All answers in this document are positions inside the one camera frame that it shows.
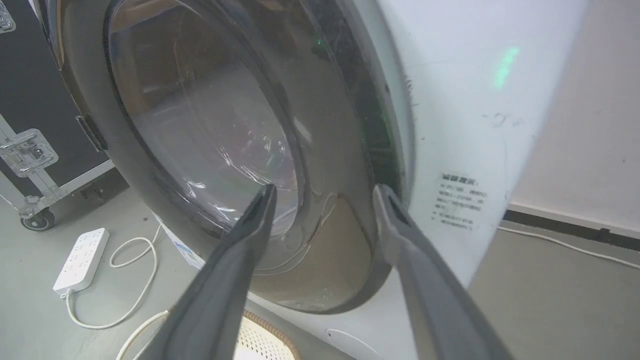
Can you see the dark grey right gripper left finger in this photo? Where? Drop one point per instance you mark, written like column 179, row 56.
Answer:
column 220, row 290

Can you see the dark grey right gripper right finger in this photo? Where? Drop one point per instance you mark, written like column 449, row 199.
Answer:
column 435, row 300

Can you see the round glass washing machine door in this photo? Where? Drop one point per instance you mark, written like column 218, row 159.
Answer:
column 210, row 125

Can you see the white washing machine body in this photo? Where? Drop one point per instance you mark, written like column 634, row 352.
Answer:
column 465, row 125

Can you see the white woven laundry basket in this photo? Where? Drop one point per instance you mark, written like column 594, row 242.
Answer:
column 262, row 340

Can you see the black flight case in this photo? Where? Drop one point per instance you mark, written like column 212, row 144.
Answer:
column 35, row 90

